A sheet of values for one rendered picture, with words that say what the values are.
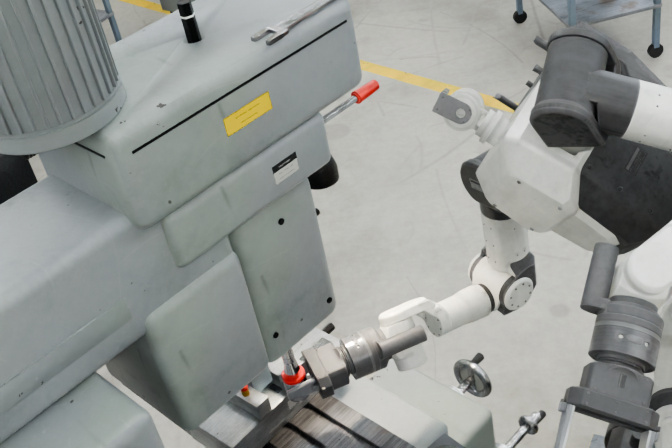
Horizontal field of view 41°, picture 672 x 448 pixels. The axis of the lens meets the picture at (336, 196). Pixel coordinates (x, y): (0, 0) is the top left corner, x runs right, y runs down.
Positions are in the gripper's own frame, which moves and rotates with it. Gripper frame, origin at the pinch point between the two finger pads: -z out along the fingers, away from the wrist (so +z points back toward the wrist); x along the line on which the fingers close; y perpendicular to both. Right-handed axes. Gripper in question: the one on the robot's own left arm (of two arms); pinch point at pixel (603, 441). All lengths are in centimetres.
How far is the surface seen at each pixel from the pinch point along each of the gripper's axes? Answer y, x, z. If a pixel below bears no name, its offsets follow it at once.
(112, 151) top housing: 13, 72, 13
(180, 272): -8, 63, 6
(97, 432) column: -2, 63, -19
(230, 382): -28, 53, -5
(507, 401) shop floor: -194, -16, 39
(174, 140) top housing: 8, 66, 19
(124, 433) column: -2, 60, -18
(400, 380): -105, 24, 18
